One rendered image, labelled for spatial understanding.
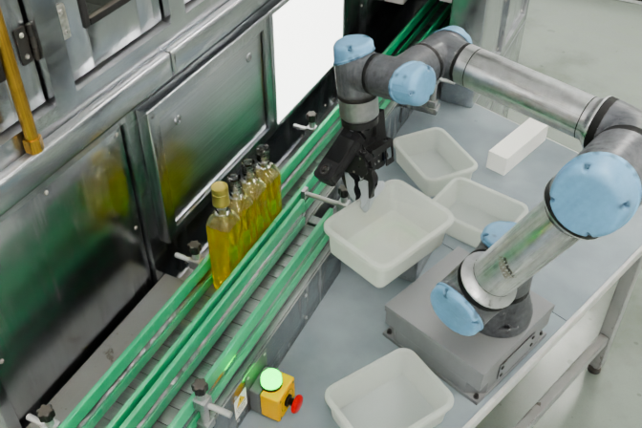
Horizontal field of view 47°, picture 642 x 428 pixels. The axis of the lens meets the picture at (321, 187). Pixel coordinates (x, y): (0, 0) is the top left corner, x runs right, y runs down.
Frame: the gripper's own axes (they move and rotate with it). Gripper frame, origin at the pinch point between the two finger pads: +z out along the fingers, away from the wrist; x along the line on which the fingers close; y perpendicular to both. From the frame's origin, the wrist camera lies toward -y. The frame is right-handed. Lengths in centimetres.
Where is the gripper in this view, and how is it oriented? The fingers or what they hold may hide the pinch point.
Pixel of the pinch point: (360, 207)
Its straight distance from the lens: 151.2
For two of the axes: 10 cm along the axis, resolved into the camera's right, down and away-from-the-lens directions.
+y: 7.0, -4.5, 5.6
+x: -7.1, -3.1, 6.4
